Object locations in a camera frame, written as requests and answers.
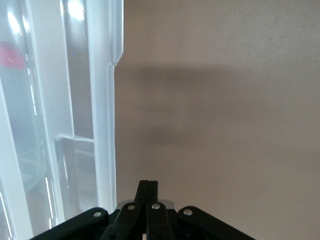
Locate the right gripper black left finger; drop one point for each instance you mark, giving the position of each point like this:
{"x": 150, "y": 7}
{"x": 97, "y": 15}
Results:
{"x": 120, "y": 225}

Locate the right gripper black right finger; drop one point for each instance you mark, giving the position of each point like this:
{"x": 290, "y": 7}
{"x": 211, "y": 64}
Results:
{"x": 160, "y": 225}

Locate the clear plastic storage box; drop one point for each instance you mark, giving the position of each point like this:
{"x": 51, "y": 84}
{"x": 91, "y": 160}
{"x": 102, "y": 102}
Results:
{"x": 102, "y": 125}

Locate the red toy block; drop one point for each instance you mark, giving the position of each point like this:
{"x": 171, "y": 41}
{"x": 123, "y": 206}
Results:
{"x": 11, "y": 57}

